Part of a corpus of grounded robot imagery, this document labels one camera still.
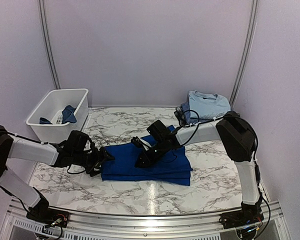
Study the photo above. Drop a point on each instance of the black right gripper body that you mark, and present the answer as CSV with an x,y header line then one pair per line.
x,y
161,151

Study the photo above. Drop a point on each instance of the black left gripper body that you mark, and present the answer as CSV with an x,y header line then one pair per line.
x,y
88,161

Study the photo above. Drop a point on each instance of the dark blue garment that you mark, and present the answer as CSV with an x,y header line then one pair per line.
x,y
174,167

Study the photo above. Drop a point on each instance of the blue checked shirt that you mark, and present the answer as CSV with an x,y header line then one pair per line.
x,y
183,115

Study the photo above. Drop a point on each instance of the light blue garment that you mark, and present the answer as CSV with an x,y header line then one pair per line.
x,y
206,105

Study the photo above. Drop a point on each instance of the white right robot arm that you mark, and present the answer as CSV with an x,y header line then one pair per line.
x,y
237,136

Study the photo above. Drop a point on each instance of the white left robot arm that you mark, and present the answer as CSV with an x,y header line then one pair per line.
x,y
19,153

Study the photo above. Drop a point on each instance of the white plastic laundry bin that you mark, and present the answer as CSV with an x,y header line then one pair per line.
x,y
60,112

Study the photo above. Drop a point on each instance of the grey blue garment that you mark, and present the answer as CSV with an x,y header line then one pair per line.
x,y
67,116

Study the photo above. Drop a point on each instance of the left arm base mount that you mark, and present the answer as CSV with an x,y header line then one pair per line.
x,y
47,216

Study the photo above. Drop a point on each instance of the aluminium front frame rail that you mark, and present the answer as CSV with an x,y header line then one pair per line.
x,y
101,226

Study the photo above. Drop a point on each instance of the left wall aluminium post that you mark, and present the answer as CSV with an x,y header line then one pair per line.
x,y
47,44

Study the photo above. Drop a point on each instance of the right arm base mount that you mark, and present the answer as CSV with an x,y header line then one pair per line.
x,y
248,214

